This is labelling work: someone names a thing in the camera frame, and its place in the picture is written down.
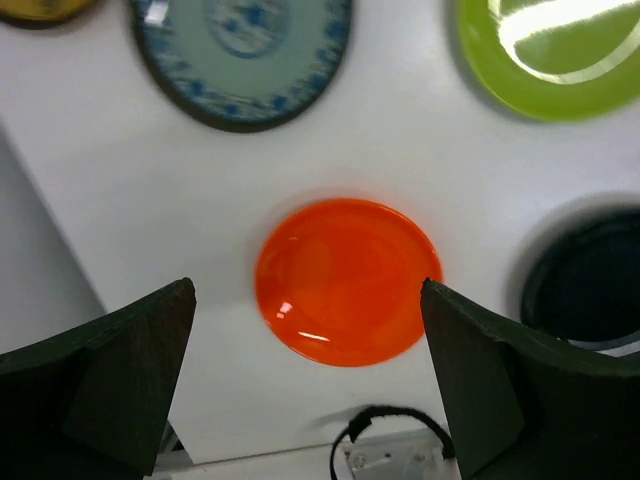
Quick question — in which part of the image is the metal mounting bracket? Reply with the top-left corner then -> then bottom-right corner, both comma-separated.
338,428 -> 461,480

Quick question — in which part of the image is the black velcro cable strap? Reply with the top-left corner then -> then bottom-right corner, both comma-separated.
328,404 -> 456,480

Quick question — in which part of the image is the green plate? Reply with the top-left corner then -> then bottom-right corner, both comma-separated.
455,1 -> 639,122

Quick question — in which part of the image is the blue floral plate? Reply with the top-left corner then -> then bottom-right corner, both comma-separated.
127,0 -> 354,133

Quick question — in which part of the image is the black plate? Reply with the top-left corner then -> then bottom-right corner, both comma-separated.
520,207 -> 639,356

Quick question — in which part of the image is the yellow patterned plate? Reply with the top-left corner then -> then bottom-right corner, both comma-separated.
1,0 -> 97,30

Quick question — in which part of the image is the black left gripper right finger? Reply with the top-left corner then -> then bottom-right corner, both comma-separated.
421,280 -> 639,479

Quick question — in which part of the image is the orange plate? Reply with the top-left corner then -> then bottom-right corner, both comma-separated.
254,198 -> 444,368

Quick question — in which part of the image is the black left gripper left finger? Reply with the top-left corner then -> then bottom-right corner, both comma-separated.
1,278 -> 196,479

